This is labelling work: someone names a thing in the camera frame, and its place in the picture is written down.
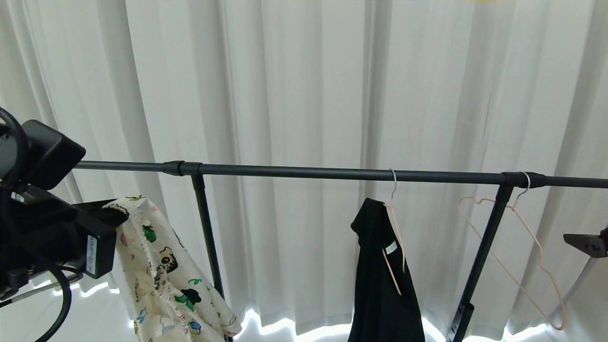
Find black cable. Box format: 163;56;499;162
0;107;73;342

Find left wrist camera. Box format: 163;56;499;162
0;119;87;190

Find pink clothes hanger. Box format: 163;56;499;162
381;169;407;296
458;172;567;331

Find cream printed garment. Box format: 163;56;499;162
104;195;242;342

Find white curtain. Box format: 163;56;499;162
0;0;608;340

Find black clothes rack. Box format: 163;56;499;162
74;161;608;342

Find black garment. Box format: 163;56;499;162
348;198;426;342

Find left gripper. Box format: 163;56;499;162
0;188;130;278

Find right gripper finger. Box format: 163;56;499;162
564;234;608;258

